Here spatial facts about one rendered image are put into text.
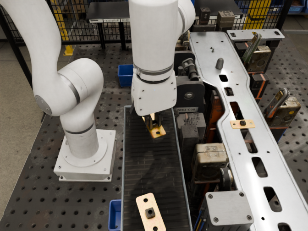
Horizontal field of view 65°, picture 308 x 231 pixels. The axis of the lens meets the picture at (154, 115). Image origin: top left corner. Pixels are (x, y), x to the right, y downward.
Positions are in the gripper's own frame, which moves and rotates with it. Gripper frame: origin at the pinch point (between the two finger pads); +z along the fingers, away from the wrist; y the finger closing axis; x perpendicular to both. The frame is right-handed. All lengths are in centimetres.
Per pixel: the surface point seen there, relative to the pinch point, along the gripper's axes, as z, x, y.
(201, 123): 10.8, 1.6, 17.0
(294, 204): 18.4, -28.5, 30.3
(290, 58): 49, 56, 124
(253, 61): 19, 32, 63
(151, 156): 2.5, -9.0, -4.1
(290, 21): 119, 198, 295
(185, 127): 8.7, 0.3, 10.4
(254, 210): 18.4, -25.8, 19.0
